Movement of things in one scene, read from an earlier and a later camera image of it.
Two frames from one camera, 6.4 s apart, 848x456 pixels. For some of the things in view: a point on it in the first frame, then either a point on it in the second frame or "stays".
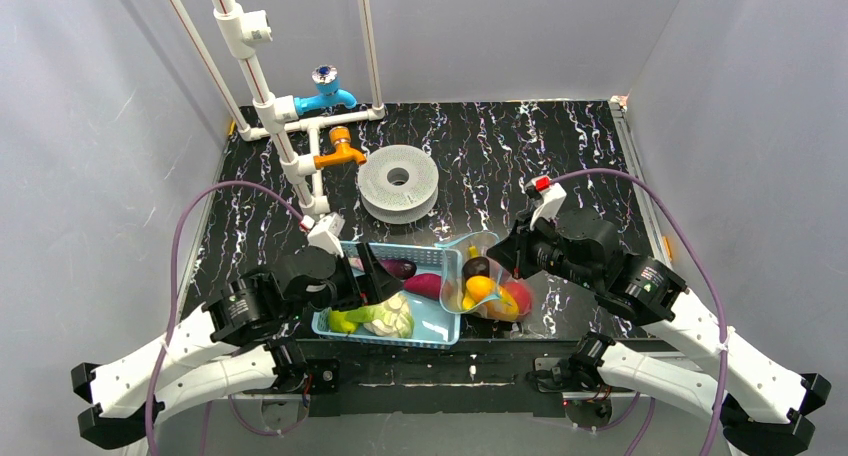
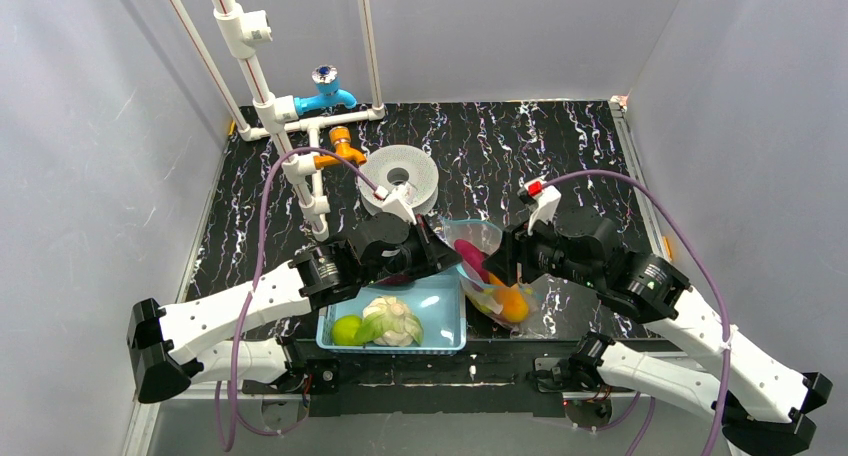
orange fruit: (481, 288) to (513, 302)
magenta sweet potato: (424, 284) to (473, 258)
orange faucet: (341, 136) stays
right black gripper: (520, 255) stays
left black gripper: (354, 282) to (430, 253)
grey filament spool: (398, 183) stays
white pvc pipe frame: (296, 140) stays
